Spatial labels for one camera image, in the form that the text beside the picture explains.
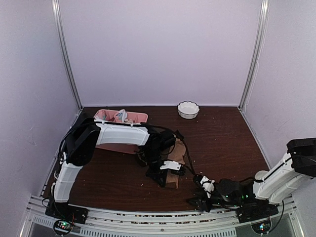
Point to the pink divided storage box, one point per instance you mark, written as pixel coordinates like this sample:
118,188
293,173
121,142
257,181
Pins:
121,137

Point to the brown argyle patterned sock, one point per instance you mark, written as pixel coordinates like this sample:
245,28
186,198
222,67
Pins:
141,159

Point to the aluminium corner post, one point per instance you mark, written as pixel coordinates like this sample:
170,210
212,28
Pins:
261,29
64,51

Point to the tan ribbed sock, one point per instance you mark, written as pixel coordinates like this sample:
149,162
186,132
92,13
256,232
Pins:
177,155

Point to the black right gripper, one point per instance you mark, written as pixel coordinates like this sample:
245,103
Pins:
202,202

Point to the white scalloped ceramic bowl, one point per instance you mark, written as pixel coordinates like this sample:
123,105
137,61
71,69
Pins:
188,110

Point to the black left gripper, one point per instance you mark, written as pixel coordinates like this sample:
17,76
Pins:
156,176

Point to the aluminium front rail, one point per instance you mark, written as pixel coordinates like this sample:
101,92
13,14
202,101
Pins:
217,223

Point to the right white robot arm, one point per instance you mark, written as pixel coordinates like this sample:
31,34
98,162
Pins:
266,188

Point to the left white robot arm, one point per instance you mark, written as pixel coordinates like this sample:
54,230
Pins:
77,148

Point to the left aluminium corner post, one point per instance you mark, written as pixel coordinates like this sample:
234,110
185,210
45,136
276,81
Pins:
64,51

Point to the rolled socks in box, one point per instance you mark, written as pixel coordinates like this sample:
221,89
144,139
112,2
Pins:
122,117

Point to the right aluminium corner post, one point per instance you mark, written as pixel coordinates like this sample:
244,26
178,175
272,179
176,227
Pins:
261,29

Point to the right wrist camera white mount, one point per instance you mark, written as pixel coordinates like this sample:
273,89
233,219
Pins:
205,184

